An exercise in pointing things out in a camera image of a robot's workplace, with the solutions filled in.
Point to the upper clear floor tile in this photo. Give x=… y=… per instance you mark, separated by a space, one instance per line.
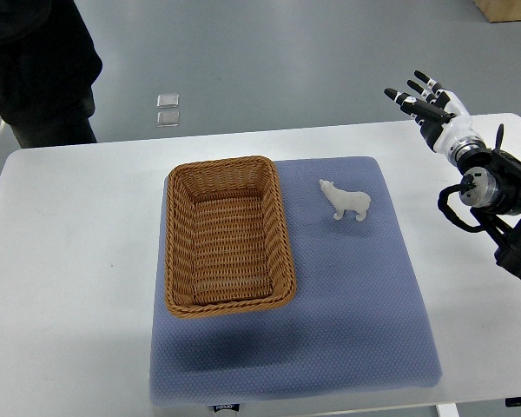
x=167 y=101

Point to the wooden box corner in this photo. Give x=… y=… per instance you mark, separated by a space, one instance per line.
x=500 y=11

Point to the table label tag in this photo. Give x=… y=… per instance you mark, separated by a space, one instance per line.
x=226 y=407

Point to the lower clear floor tile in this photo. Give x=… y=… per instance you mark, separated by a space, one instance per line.
x=168 y=118

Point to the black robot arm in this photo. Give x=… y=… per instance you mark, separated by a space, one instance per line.
x=488 y=197

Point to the blue textured mat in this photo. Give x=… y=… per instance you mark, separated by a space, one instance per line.
x=357 y=321

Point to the white bear figurine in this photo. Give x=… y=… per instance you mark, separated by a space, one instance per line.
x=342 y=201

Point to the person in black clothes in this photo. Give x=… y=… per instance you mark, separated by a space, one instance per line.
x=48 y=64

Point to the brown wicker basket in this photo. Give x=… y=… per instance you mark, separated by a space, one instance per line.
x=227 y=249

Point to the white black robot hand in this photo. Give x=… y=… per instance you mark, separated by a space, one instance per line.
x=444 y=122

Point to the clear floor tile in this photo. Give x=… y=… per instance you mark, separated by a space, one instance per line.
x=168 y=118
x=167 y=101

